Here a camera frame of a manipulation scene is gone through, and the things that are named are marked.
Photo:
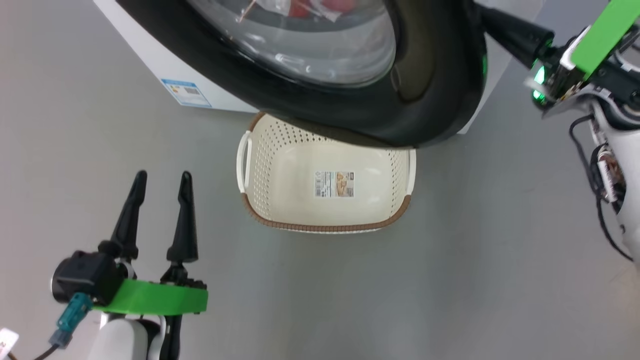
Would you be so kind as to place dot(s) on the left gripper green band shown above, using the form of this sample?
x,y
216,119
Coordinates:
x,y
150,300

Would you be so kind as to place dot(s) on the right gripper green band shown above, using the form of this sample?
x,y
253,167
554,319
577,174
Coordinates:
x,y
607,30

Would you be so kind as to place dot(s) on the red garment with white stripes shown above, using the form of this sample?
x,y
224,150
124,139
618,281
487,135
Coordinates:
x,y
340,4

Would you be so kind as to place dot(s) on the black round glass washer door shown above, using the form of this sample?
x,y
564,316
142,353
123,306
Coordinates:
x,y
350,110

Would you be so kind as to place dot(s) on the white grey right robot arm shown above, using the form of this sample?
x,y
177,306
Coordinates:
x,y
627,150

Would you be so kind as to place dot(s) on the cream perforated laundry basket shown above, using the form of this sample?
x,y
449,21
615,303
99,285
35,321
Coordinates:
x,y
290,200

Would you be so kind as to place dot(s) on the white front-load washing machine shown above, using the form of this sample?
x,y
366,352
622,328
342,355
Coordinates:
x,y
150,50

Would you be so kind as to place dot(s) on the basket product label sticker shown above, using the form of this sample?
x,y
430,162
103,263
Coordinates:
x,y
334,184

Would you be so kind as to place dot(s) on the blue white energy label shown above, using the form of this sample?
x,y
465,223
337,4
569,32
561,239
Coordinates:
x,y
186,93

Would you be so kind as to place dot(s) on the white paper tag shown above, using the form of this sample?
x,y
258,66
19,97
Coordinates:
x,y
7,342

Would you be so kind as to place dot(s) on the teal left camera connector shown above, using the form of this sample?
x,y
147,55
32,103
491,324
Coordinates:
x,y
72,315

